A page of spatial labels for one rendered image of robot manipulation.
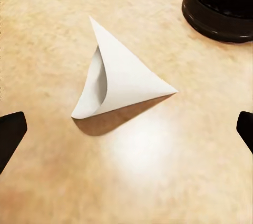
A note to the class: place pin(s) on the countertop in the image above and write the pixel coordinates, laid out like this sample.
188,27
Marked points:
175,159

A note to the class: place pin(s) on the electric kettle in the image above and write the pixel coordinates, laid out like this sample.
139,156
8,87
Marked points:
223,20

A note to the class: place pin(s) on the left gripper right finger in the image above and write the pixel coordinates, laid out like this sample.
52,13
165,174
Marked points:
245,128

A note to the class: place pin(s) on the paper coffee filter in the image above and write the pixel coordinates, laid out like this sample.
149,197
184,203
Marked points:
116,78

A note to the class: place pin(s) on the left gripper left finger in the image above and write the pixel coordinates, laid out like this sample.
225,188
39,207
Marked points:
12,129

